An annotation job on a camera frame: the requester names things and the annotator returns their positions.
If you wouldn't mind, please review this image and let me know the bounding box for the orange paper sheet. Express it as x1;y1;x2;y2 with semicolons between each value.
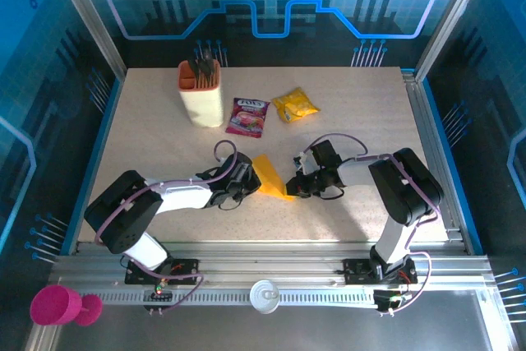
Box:
251;153;297;203

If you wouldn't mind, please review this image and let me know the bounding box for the purple candy bag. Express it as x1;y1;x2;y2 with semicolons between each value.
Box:
224;98;271;139

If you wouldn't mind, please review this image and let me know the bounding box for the yellow snack bag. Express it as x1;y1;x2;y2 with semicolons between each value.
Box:
271;86;321;123

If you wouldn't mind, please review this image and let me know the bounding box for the cream knife block orange top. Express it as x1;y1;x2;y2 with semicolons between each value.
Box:
177;59;225;128

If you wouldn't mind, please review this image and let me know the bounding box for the black electronics board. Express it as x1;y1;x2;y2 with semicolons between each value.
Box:
141;288;176;312
372;289;412;316

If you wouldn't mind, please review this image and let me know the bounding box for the pink plastic goblet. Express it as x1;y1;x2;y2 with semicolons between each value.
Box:
30;284;104;327

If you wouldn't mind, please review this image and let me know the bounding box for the aluminium mounting rail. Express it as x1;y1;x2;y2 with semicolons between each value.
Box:
48;242;494;286

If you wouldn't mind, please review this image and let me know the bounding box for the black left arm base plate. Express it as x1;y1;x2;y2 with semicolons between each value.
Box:
124;258;201;286

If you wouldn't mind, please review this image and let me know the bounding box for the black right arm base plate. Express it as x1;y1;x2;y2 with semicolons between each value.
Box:
343;258;418;285

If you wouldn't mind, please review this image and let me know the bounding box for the slotted grey cable duct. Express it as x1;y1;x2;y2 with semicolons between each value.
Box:
96;288;379;307

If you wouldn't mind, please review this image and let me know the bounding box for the aluminium side rail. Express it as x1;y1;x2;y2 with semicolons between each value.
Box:
402;71;473;253

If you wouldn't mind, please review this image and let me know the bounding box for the aluminium frame post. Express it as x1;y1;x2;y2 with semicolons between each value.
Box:
414;0;494;81
44;0;127;81

